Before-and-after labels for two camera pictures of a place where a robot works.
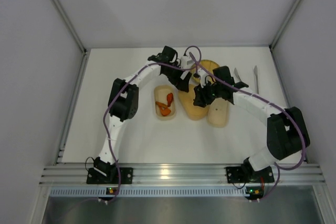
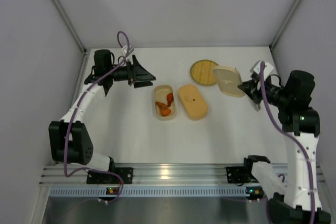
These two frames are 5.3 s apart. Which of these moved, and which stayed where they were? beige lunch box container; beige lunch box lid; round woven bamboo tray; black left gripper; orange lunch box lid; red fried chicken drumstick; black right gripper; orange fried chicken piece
Moved: beige lunch box lid; black right gripper; black left gripper
Stayed: red fried chicken drumstick; beige lunch box container; orange lunch box lid; orange fried chicken piece; round woven bamboo tray
